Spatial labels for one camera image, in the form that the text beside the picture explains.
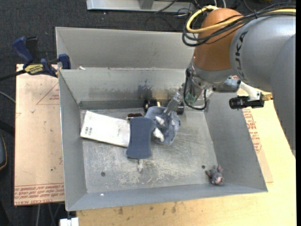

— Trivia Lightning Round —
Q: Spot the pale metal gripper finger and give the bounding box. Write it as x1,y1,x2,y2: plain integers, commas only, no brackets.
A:
162,92,182,115

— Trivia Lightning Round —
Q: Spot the black cylindrical object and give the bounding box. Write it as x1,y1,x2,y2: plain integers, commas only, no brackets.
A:
143,99,185,115

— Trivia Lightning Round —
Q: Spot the blue-grey cloth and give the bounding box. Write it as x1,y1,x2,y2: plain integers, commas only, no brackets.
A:
144,106,182,146

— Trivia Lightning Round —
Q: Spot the blue-grey flat sponge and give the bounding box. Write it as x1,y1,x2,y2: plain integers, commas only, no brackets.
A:
125,116,156,160

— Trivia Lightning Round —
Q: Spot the grey metal bin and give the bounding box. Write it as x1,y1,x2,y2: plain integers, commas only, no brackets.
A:
55,26,268,211

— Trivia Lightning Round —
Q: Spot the grey toy mouse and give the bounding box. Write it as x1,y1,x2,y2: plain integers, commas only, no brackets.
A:
205,165,225,186

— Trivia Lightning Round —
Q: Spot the brown cardboard board, red print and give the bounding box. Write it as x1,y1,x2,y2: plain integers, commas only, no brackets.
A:
14,64,275,207

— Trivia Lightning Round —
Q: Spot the black cylinder on white bracket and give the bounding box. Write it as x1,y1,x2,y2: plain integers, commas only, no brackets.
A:
225,77,273,110

